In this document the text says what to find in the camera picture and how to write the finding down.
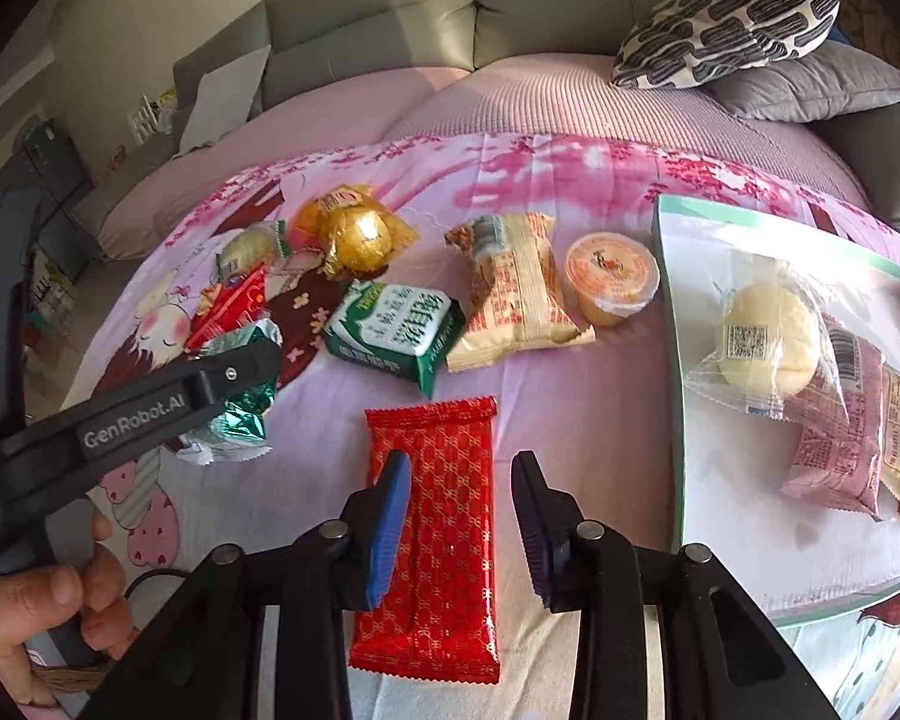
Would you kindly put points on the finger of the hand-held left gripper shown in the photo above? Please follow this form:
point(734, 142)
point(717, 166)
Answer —
point(240, 375)

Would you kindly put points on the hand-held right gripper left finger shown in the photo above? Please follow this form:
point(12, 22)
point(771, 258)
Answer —
point(390, 532)

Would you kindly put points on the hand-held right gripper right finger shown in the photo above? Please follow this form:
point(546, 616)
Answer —
point(532, 532)

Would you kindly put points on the green foil snack packet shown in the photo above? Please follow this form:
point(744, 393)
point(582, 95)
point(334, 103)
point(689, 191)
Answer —
point(232, 431)

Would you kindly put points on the red patterned snack packet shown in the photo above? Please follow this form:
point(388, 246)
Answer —
point(450, 540)

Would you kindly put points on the green white snack packet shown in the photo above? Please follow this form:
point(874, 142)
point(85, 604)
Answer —
point(390, 330)

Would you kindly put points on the teal cardboard tray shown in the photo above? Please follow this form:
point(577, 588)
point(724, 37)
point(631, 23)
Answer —
point(720, 480)

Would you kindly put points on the cream yellow cake packet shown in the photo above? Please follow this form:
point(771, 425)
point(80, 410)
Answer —
point(517, 300)

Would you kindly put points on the large clear bun packet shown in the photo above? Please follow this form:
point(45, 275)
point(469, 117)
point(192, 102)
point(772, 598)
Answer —
point(769, 337)

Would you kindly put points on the pink snack packet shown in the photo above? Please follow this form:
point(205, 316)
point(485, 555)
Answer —
point(832, 457)

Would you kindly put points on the person's left hand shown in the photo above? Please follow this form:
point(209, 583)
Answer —
point(37, 615)

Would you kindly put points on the small red snack packet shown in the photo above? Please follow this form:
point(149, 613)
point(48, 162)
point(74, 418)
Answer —
point(229, 307)

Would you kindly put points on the small clear bun packet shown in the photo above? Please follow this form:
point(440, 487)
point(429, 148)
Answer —
point(247, 251)

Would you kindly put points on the gold foil snack packet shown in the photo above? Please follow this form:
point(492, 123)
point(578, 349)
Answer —
point(356, 236)

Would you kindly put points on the brown woven band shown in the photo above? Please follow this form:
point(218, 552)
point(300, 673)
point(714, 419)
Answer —
point(67, 679)

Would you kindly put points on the dark shelf unit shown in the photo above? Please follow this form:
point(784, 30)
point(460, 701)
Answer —
point(52, 165)

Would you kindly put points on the small white toy rack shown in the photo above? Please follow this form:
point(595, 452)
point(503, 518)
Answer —
point(146, 120)

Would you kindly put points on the orange jelly cup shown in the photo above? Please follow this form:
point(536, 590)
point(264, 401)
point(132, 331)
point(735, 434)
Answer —
point(611, 270)

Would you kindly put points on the light grey cushion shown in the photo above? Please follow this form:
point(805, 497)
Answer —
point(221, 101)

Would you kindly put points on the grey sofa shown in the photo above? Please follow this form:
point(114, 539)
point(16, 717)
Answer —
point(390, 22)

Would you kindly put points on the pink ribbed bedspread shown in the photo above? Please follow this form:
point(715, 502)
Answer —
point(532, 97)

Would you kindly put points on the grey leather cushion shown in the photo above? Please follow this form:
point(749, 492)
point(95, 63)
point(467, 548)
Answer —
point(885, 165)

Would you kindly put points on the grey fabric pillow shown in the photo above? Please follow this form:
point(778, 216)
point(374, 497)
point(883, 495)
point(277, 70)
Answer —
point(810, 86)

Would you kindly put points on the black white patterned pillow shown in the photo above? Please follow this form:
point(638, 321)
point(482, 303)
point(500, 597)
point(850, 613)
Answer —
point(727, 30)

